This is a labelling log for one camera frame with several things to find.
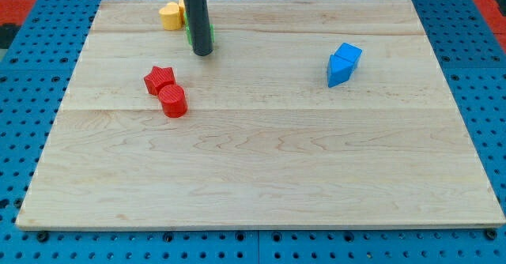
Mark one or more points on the blue triangle block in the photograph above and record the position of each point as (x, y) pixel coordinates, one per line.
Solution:
(338, 71)

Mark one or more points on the blue cube block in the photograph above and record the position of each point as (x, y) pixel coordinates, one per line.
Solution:
(349, 53)

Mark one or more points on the light wooden board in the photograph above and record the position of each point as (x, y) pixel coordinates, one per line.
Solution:
(265, 144)

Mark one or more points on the red cylinder block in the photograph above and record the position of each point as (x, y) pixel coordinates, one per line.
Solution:
(173, 101)

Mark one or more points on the red star block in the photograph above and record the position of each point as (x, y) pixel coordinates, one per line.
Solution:
(158, 78)

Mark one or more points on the green block behind rod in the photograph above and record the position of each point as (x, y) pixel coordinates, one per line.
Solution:
(188, 31)

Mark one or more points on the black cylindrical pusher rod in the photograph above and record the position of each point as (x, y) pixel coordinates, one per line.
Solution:
(198, 21)

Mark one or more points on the yellow heart block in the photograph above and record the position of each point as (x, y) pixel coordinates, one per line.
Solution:
(170, 17)

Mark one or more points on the yellow block behind rod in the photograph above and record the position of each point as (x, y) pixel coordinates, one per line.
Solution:
(182, 11)

